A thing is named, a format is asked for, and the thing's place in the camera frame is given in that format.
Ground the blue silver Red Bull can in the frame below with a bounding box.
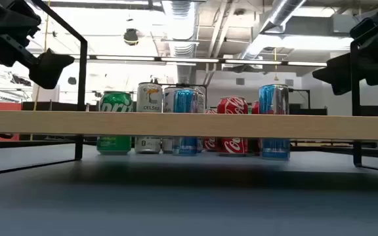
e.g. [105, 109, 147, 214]
[258, 83, 291, 161]
[171, 88, 199, 157]

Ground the green Sprite can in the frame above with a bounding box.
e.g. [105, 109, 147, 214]
[96, 90, 134, 155]

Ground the red cabinet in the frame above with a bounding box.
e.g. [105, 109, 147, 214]
[0, 101, 22, 142]

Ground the black ceiling dome device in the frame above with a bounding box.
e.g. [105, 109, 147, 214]
[123, 28, 140, 46]

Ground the long ceiling light strip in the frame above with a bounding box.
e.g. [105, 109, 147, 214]
[89, 54, 328, 68]

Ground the light wooden board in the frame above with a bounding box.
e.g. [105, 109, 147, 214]
[0, 0, 378, 178]

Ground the black metal table frame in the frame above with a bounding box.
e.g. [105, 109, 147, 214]
[0, 139, 378, 161]

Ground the silver ventilation duct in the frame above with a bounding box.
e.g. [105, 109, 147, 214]
[240, 0, 308, 62]
[161, 0, 199, 85]

